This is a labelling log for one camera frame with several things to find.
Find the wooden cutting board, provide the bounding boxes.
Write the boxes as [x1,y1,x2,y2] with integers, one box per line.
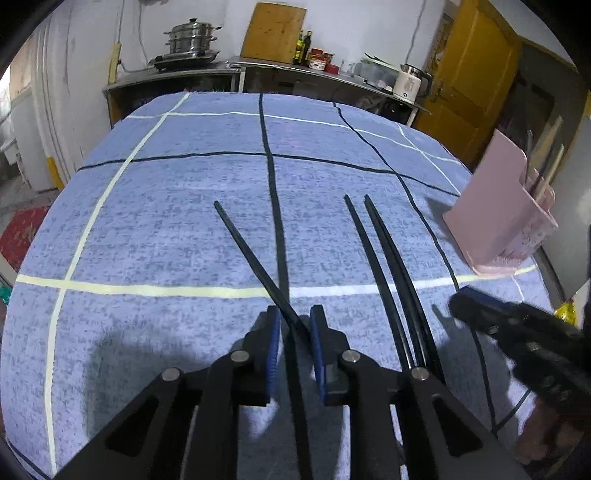
[241,2,308,64]

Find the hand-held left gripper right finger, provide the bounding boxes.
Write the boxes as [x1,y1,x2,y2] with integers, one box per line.
[309,305,532,480]

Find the steel kitchen counter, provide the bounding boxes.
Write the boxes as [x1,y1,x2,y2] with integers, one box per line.
[102,55,432,131]

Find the clear plastic storage box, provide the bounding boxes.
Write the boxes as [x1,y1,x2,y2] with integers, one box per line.
[353,55,400,89]

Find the dark oil bottles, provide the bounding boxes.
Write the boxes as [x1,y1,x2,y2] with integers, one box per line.
[294,31,315,65]

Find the silver refrigerator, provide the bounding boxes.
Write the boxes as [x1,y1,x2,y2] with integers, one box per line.
[540,106,591,301]

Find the white electric kettle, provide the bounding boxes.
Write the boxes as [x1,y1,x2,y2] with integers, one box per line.
[392,64,434,103]

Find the steel steamer pot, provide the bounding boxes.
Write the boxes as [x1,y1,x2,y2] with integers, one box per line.
[164,17,223,55]

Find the yellow corner guard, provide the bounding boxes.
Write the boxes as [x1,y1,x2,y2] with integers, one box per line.
[44,157,66,191]

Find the person's right hand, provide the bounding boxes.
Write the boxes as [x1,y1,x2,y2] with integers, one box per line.
[515,399,573,468]

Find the blue checked tablecloth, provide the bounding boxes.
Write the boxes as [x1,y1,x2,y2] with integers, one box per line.
[0,90,555,480]

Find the red food containers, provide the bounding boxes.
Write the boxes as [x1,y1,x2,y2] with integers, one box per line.
[308,47,341,75]

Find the yellow wooden door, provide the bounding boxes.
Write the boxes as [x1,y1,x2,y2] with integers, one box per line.
[412,0,580,168]

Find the white washing machine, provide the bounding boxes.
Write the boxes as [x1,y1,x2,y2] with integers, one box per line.
[0,90,61,193]

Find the steel gas stove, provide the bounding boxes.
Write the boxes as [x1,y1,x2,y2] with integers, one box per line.
[148,48,222,73]

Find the red patterned rug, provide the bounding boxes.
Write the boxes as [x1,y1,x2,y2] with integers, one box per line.
[0,205,50,274]

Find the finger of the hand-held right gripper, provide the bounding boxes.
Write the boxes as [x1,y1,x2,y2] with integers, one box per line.
[462,285,529,315]
[449,294,511,340]

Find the pink plastic utensil holder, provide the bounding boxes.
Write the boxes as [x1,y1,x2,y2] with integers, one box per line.
[442,129,559,277]

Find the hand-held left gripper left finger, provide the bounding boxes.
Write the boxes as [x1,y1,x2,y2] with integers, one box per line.
[69,305,282,480]

